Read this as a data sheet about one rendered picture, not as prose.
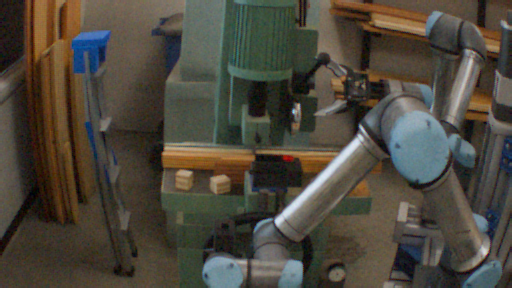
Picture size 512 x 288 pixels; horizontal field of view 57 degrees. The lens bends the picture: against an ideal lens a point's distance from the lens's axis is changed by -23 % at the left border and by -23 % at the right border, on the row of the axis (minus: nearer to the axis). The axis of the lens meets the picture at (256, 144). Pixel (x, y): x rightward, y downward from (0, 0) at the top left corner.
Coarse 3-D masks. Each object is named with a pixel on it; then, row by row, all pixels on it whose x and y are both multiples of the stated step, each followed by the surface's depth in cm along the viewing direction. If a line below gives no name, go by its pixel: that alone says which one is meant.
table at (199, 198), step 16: (208, 176) 172; (304, 176) 176; (176, 192) 161; (192, 192) 162; (208, 192) 163; (240, 192) 165; (176, 208) 163; (192, 208) 163; (208, 208) 164; (224, 208) 164; (240, 208) 163; (336, 208) 166; (352, 208) 167; (368, 208) 167
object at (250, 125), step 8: (248, 104) 178; (248, 120) 167; (256, 120) 168; (264, 120) 168; (248, 128) 167; (256, 128) 167; (264, 128) 168; (248, 136) 168; (264, 136) 168; (248, 144) 169; (256, 144) 169; (264, 144) 169
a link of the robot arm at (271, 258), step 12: (264, 252) 115; (276, 252) 115; (288, 252) 118; (252, 264) 110; (264, 264) 110; (276, 264) 111; (288, 264) 111; (300, 264) 111; (252, 276) 109; (264, 276) 109; (276, 276) 109; (288, 276) 109; (300, 276) 110
